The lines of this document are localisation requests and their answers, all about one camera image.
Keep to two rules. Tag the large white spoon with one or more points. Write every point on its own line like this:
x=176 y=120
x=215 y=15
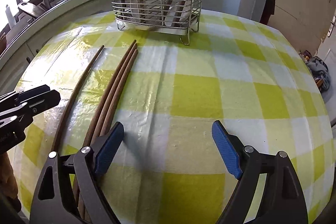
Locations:
x=173 y=12

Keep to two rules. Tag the green white checkered tablecloth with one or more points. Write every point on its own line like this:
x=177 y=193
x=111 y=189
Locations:
x=194 y=92

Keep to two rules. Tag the dark brown wooden chopstick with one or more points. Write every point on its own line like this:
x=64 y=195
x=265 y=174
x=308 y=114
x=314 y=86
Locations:
x=78 y=87

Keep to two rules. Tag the white door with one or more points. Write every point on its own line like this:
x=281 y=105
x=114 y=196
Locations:
x=329 y=37

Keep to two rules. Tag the pile of grey clothes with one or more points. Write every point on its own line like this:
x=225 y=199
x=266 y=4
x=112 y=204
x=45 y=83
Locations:
x=319 y=69

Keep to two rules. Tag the white bottle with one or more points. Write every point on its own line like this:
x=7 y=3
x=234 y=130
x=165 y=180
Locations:
x=9 y=16

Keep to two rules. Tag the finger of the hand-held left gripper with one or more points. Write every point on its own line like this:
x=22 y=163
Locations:
x=34 y=88
x=44 y=100

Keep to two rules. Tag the person's left hand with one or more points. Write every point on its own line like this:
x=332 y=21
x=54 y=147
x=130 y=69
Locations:
x=5 y=174

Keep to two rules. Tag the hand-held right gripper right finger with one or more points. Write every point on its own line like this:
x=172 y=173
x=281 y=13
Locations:
x=227 y=150

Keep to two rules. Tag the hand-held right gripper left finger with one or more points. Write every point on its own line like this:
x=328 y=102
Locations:
x=109 y=150

